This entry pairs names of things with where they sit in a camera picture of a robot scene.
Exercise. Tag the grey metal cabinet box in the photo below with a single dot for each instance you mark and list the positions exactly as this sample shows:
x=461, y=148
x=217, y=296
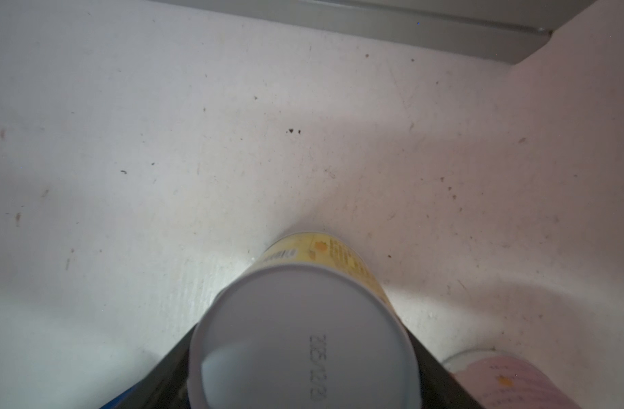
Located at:
x=497, y=30

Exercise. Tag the white lid can back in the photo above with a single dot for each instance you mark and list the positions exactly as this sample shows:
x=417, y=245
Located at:
x=307, y=325

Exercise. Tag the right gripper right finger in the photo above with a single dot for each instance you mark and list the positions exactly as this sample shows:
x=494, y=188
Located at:
x=438, y=387

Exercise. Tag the blue black stapler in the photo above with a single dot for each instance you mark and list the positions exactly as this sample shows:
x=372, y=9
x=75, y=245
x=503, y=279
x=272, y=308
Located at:
x=112, y=404

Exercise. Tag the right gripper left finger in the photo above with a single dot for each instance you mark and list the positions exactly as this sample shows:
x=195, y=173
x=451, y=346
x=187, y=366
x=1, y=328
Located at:
x=166, y=385

